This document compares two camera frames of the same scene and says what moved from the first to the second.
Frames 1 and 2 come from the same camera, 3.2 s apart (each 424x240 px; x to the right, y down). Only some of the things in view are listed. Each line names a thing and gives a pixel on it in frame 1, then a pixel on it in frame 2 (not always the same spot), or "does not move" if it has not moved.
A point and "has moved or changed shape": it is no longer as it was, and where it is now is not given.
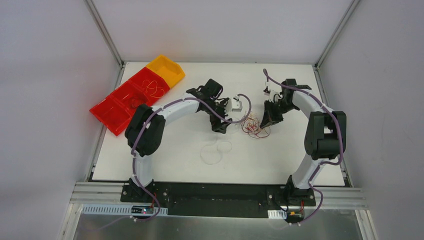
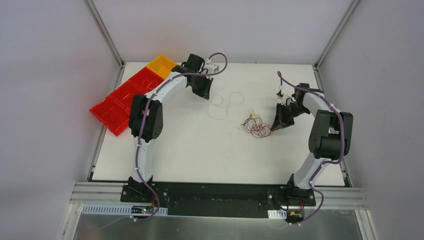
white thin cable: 212,154 has moved or changed shape
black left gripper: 218,119 -> 201,84
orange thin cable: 159,91 does not move
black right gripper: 272,111 -> 286,112
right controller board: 294,216 does not move
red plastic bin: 115,110 does not move
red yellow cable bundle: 251,126 does not move
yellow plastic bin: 170,71 does not move
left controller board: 143,210 does not move
